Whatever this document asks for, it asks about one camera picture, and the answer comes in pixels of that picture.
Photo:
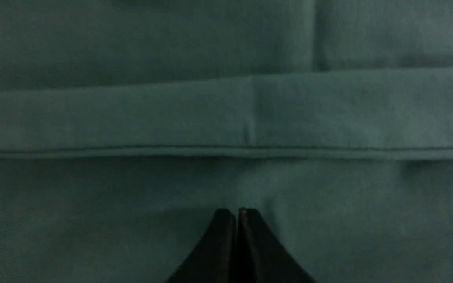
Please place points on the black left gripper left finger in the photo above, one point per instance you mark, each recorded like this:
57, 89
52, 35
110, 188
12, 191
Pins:
212, 259

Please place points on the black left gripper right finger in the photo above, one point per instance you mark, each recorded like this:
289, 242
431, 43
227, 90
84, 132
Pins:
261, 257

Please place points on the green long-sleeve top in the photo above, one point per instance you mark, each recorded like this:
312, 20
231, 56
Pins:
125, 124

